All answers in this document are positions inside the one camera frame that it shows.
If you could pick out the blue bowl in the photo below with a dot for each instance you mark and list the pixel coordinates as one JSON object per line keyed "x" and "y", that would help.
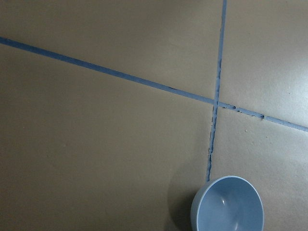
{"x": 229, "y": 203}

